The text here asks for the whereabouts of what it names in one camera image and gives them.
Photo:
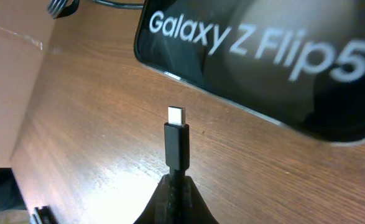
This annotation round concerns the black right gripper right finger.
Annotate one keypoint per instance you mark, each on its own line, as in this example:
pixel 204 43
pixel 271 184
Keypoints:
pixel 195 210

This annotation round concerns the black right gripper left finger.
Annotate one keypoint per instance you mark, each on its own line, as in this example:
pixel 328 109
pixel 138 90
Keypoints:
pixel 159 207

